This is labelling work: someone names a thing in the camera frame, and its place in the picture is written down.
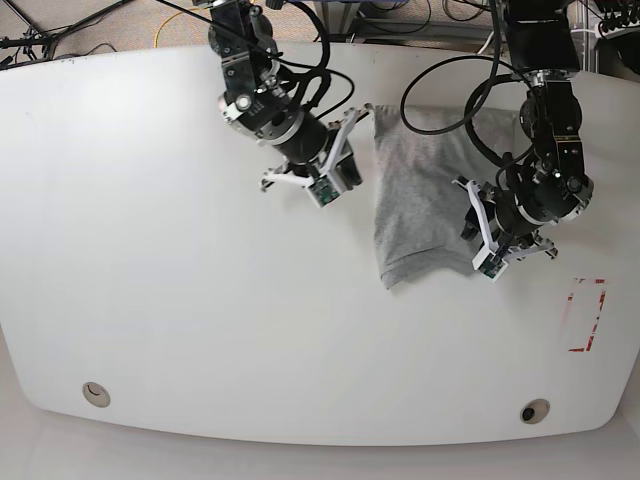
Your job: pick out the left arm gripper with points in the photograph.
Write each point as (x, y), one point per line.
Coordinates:
(494, 217)

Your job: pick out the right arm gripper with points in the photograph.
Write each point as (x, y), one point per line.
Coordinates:
(316, 149)

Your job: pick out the grey T-shirt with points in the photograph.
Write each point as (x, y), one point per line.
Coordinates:
(420, 212)

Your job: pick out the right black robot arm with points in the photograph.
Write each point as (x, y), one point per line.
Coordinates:
(272, 100)

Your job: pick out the red tape rectangle marking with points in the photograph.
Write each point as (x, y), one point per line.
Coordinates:
(582, 314)

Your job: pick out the black tripod stand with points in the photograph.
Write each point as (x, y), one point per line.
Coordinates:
(36, 45)

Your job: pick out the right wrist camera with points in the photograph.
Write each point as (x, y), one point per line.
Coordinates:
(325, 189)

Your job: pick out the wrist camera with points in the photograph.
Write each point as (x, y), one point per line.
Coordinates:
(490, 265)
(325, 189)

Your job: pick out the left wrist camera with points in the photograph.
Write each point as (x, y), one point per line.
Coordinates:
(490, 265)

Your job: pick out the aluminium frame table base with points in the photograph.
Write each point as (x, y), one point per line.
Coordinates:
(449, 25)

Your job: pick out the right table cable grommet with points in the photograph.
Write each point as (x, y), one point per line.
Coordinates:
(535, 411)

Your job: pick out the table cable grommet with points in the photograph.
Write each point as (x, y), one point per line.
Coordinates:
(535, 411)
(96, 395)

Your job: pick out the left table cable grommet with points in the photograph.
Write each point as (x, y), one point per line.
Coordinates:
(96, 395)

